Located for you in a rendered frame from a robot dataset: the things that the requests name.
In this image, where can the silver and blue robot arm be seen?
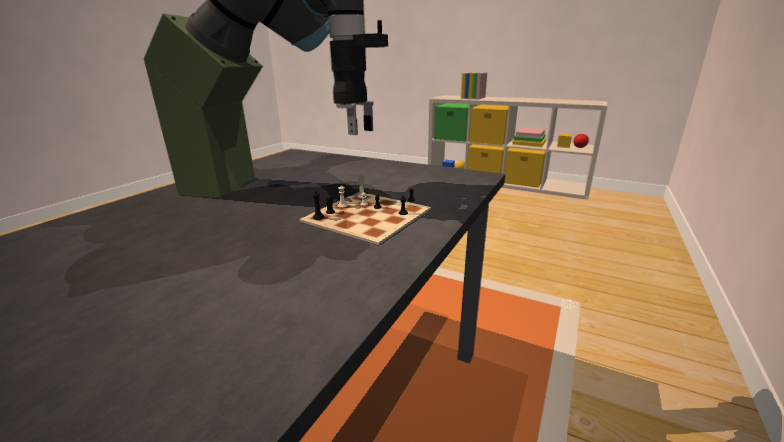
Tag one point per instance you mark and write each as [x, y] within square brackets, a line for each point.
[226, 26]

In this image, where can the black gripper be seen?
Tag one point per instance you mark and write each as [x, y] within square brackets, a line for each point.
[348, 60]

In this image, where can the brown and cream chessboard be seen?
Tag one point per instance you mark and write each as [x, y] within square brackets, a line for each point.
[365, 222]

